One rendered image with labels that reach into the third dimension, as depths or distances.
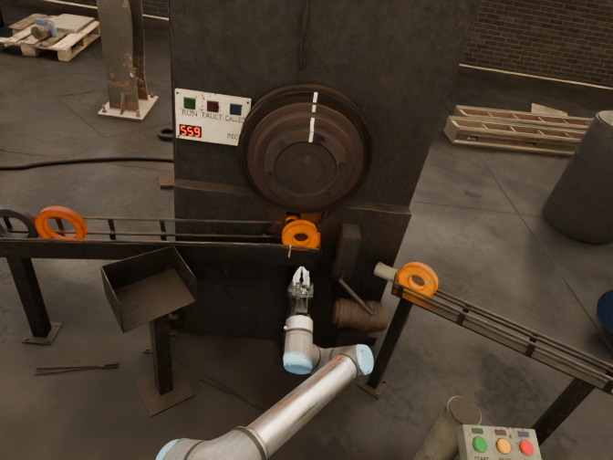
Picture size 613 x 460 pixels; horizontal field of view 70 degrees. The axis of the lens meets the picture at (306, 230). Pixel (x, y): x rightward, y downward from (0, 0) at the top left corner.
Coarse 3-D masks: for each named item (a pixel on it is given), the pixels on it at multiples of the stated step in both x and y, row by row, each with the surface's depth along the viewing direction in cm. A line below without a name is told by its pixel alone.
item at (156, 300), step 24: (120, 264) 156; (144, 264) 162; (168, 264) 169; (120, 288) 162; (144, 288) 162; (168, 288) 163; (192, 288) 159; (120, 312) 142; (144, 312) 154; (168, 312) 155; (168, 336) 173; (168, 360) 182; (144, 384) 196; (168, 384) 191; (168, 408) 189
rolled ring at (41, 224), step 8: (48, 208) 168; (56, 208) 168; (64, 208) 169; (40, 216) 168; (48, 216) 168; (56, 216) 169; (64, 216) 169; (72, 216) 169; (80, 216) 172; (40, 224) 170; (72, 224) 171; (80, 224) 171; (40, 232) 173; (48, 232) 174; (80, 232) 173
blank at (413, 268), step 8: (408, 264) 172; (416, 264) 169; (424, 264) 169; (400, 272) 174; (408, 272) 172; (416, 272) 170; (424, 272) 167; (432, 272) 168; (400, 280) 176; (408, 280) 174; (424, 280) 169; (432, 280) 167; (416, 288) 174; (424, 288) 171; (432, 288) 169
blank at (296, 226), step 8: (288, 224) 176; (296, 224) 173; (304, 224) 173; (312, 224) 175; (288, 232) 175; (296, 232) 175; (304, 232) 175; (312, 232) 175; (288, 240) 177; (296, 240) 181; (312, 240) 177
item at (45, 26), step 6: (36, 18) 478; (42, 18) 481; (36, 24) 479; (42, 24) 478; (48, 24) 489; (54, 24) 498; (30, 30) 473; (36, 30) 473; (42, 30) 475; (48, 30) 488; (54, 30) 498; (36, 36) 477; (42, 36) 477; (54, 36) 499
